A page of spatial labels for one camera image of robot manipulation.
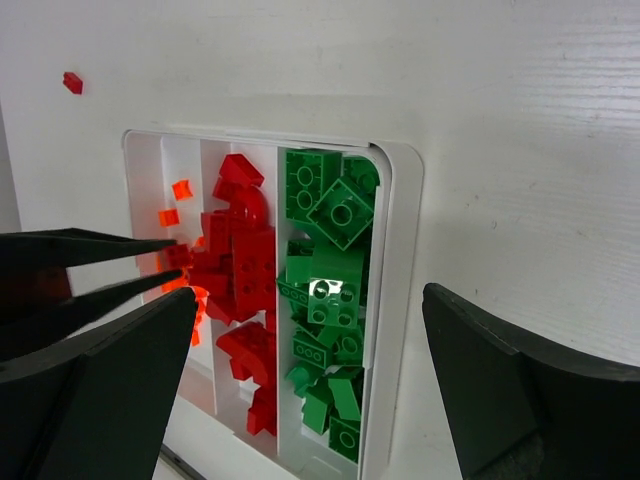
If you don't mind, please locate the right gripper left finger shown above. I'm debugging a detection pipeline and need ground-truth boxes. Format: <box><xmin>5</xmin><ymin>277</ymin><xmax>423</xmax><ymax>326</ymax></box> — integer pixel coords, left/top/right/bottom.
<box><xmin>1</xmin><ymin>288</ymin><xmax>196</xmax><ymax>479</ymax></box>

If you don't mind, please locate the red square lego in tray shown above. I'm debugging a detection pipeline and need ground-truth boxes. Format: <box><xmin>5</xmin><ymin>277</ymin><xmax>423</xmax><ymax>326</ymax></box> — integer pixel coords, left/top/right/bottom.
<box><xmin>246</xmin><ymin>386</ymin><xmax>277</xmax><ymax>436</ymax></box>

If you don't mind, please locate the green lego pile in tray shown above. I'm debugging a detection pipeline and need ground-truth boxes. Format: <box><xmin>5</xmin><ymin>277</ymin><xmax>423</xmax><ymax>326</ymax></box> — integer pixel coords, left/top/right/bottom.
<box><xmin>277</xmin><ymin>149</ymin><xmax>380</xmax><ymax>462</ymax></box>

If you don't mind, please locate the red semicircle lego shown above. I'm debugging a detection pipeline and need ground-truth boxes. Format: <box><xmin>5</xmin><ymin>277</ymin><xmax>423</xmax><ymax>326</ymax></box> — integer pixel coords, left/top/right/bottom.
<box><xmin>214</xmin><ymin>186</ymin><xmax>270</xmax><ymax>231</ymax></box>

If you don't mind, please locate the small red lego piece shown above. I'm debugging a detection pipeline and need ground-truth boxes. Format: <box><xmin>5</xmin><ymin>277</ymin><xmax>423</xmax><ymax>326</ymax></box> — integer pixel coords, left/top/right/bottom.
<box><xmin>62</xmin><ymin>72</ymin><xmax>84</xmax><ymax>95</ymax></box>

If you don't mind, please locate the white three-compartment tray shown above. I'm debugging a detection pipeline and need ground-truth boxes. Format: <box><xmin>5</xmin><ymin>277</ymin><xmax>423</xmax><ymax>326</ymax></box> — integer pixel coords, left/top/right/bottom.
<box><xmin>122</xmin><ymin>129</ymin><xmax>424</xmax><ymax>479</ymax></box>

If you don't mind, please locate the red flower print lego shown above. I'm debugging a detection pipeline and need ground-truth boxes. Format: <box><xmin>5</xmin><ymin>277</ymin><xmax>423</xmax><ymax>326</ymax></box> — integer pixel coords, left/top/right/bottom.
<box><xmin>232</xmin><ymin>227</ymin><xmax>276</xmax><ymax>312</ymax></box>

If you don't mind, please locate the red arch lego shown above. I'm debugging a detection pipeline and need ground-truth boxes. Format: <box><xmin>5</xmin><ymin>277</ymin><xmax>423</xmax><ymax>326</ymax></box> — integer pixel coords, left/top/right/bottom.
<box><xmin>216</xmin><ymin>322</ymin><xmax>276</xmax><ymax>387</ymax></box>

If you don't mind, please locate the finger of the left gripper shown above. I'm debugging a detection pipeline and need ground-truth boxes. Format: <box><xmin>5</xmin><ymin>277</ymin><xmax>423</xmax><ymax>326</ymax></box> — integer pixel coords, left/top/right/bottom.
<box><xmin>1</xmin><ymin>228</ymin><xmax>177</xmax><ymax>268</ymax></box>
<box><xmin>1</xmin><ymin>269</ymin><xmax>182</xmax><ymax>360</ymax></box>

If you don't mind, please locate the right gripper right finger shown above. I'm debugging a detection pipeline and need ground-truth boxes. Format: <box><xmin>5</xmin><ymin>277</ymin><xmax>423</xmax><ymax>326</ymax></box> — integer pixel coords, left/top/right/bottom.
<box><xmin>422</xmin><ymin>283</ymin><xmax>639</xmax><ymax>479</ymax></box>

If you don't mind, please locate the small red lego brick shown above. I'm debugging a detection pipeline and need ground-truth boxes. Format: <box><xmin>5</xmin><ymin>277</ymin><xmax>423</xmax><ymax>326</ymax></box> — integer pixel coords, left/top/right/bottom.
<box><xmin>161</xmin><ymin>244</ymin><xmax>193</xmax><ymax>270</ymax></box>

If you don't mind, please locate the orange lego pile in tray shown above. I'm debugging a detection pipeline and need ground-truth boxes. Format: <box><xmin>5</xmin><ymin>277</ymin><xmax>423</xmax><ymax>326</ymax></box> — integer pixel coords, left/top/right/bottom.
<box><xmin>156</xmin><ymin>179</ymin><xmax>207</xmax><ymax>347</ymax></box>

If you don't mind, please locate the red sloped lego brick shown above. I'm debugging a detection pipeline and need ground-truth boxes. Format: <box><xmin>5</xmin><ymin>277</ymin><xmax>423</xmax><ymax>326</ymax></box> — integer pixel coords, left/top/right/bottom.
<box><xmin>219</xmin><ymin>153</ymin><xmax>264</xmax><ymax>188</ymax></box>

